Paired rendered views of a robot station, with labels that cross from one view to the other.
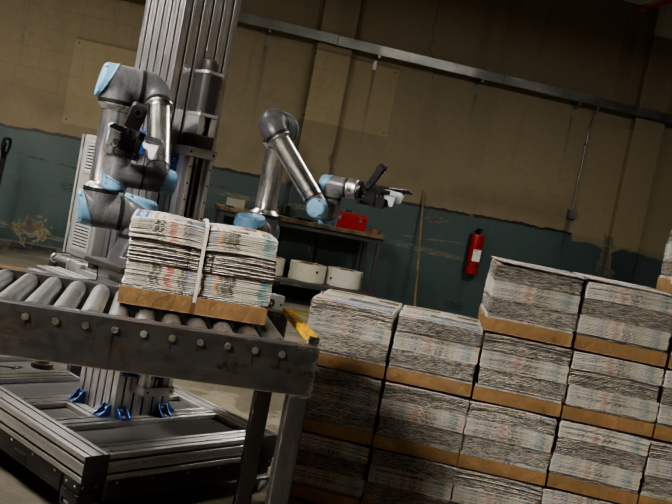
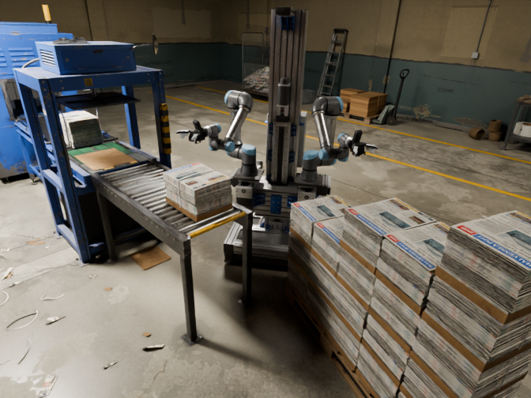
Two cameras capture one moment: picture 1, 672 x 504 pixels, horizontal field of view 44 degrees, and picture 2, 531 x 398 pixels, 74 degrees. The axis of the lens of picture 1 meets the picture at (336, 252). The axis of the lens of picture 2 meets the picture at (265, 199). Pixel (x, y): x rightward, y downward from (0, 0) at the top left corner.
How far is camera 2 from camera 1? 2.34 m
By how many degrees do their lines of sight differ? 59
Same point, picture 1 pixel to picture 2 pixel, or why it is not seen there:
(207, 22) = (284, 58)
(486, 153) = not seen: outside the picture
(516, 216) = not seen: outside the picture
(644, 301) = (410, 265)
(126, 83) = (231, 99)
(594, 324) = (384, 267)
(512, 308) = (350, 238)
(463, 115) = not seen: outside the picture
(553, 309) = (367, 248)
